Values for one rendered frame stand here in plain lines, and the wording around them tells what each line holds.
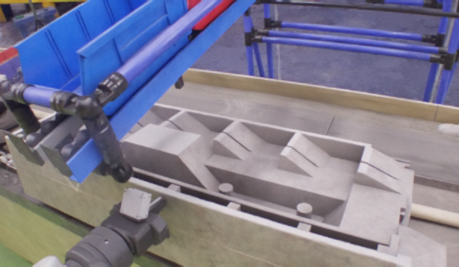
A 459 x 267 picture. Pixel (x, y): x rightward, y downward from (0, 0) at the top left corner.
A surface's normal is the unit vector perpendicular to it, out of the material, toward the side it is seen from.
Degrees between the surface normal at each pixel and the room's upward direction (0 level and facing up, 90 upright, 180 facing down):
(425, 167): 0
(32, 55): 88
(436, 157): 0
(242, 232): 80
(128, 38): 92
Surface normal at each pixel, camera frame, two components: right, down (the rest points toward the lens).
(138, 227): -0.03, -0.89
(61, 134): 0.89, 0.19
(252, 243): -0.46, 0.42
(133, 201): -0.41, -0.07
